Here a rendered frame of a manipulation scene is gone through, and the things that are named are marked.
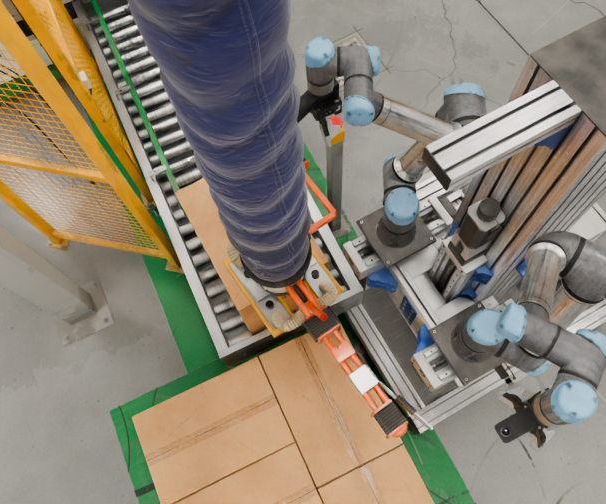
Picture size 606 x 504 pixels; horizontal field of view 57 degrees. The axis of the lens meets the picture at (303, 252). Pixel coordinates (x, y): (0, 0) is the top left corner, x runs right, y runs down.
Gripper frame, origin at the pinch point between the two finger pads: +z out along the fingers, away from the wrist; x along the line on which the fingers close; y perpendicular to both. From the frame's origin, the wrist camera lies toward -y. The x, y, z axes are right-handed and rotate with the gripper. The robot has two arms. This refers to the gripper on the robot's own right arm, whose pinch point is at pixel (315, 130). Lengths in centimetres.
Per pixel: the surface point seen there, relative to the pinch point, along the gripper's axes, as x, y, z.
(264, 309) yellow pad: -32, -39, 37
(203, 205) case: 27, -40, 57
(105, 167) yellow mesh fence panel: 52, -67, 39
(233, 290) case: -12, -46, 57
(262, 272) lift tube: -30.7, -35.7, 7.1
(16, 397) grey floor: 28, -175, 152
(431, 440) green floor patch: -98, 6, 152
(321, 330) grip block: -50, -27, 25
